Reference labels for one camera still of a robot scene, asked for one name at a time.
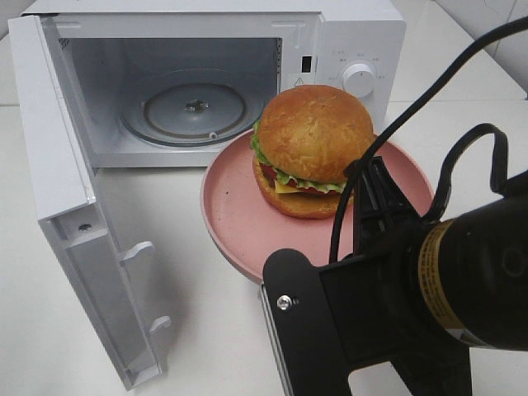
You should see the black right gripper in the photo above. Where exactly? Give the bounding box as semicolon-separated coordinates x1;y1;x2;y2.
262;158;472;395

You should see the pink round plate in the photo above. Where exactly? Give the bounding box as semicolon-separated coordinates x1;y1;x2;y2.
201;130;433;284

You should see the burger with lettuce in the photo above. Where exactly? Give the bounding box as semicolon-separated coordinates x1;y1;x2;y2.
250;85;375;219

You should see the white microwave door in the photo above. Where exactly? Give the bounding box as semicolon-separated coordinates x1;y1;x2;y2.
9;16;172;389

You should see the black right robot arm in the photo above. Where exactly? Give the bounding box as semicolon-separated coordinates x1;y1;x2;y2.
262;158;527;395

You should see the upper white microwave knob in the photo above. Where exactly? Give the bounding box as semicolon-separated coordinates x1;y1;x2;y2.
342;59;377;98

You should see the glass microwave turntable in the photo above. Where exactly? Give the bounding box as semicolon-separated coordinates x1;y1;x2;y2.
121;68;277;147

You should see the white microwave oven body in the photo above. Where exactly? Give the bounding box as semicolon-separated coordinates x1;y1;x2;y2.
19;1;406;168

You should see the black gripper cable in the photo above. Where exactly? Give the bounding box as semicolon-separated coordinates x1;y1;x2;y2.
328;16;528;265

